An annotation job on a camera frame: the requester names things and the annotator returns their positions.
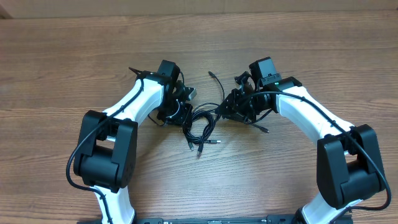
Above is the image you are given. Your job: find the thin black USB-C cable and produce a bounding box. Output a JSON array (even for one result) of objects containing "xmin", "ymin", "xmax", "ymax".
[{"xmin": 207, "ymin": 70, "xmax": 271, "ymax": 134}]

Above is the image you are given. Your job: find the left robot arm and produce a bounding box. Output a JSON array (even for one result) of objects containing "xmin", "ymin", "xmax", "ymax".
[{"xmin": 66, "ymin": 60, "xmax": 196, "ymax": 223}]

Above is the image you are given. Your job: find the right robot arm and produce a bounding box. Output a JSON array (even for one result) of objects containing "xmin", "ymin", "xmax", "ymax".
[{"xmin": 215, "ymin": 57, "xmax": 392, "ymax": 223}]

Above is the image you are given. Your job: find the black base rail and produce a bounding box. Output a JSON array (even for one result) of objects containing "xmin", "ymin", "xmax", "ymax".
[{"xmin": 133, "ymin": 215, "xmax": 294, "ymax": 224}]

